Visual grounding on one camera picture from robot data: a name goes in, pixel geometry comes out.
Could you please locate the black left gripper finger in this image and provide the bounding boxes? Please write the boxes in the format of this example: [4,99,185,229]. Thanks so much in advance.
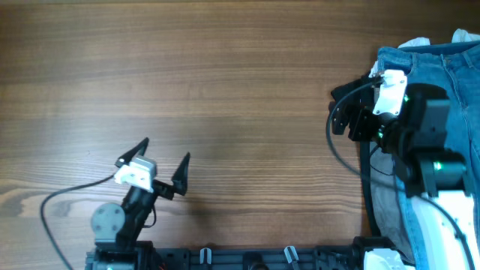
[171,152,191,196]
[115,137,149,167]

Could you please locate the light blue denim jeans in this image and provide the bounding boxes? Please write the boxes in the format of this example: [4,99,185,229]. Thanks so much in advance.
[374,40,480,270]

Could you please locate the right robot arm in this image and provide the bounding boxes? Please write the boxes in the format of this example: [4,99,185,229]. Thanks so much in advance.
[325,80,479,269]

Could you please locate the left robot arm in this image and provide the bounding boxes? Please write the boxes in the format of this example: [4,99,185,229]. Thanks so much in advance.
[85,138,191,270]

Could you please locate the black garment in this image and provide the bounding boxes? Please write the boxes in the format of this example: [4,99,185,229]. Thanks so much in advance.
[331,74,381,236]

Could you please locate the grey garment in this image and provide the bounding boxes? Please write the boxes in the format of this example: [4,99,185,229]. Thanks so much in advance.
[370,142,415,263]

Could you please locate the white cloth garment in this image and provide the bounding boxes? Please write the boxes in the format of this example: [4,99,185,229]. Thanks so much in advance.
[397,28,479,49]

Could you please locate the black right camera cable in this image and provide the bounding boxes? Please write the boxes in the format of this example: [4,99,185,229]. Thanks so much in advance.
[325,80,477,270]

